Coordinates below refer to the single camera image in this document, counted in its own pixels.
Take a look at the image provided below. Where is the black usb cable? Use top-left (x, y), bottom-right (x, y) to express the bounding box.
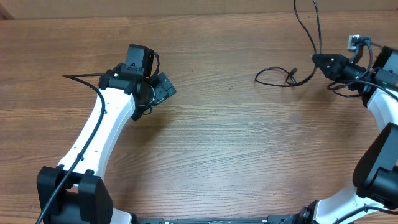
top-left (254, 0), bottom-right (324, 88)

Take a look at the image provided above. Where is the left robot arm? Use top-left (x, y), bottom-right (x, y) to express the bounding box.
top-left (37, 44), bottom-right (176, 223)

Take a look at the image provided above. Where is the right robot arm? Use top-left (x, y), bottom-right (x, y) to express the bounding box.
top-left (278, 46), bottom-right (397, 223)

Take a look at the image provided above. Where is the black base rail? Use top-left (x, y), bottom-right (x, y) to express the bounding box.
top-left (133, 215), bottom-right (290, 224)

